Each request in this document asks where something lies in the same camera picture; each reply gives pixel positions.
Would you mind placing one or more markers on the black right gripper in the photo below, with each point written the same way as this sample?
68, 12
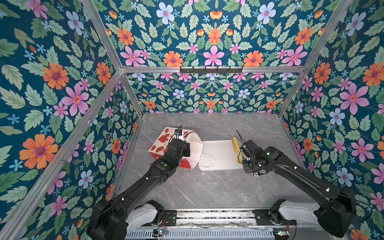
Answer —
245, 169

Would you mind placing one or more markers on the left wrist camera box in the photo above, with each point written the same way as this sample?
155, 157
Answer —
178, 132

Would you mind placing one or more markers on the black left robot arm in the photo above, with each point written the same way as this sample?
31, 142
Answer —
108, 220

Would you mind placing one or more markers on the black hook rail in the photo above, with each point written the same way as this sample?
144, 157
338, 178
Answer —
210, 70

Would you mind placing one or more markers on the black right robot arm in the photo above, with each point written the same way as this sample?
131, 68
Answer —
333, 208

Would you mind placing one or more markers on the white plastic tray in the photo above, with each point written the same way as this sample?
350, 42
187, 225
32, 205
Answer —
219, 156

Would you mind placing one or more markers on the red white paper bag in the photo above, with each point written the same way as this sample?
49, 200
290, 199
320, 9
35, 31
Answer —
160, 147

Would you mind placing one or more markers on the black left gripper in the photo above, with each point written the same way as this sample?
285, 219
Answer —
187, 147

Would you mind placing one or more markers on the long yellow fake bread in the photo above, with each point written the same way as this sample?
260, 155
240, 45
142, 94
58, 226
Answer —
237, 149

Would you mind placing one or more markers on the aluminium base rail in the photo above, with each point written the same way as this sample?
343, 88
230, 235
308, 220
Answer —
241, 216

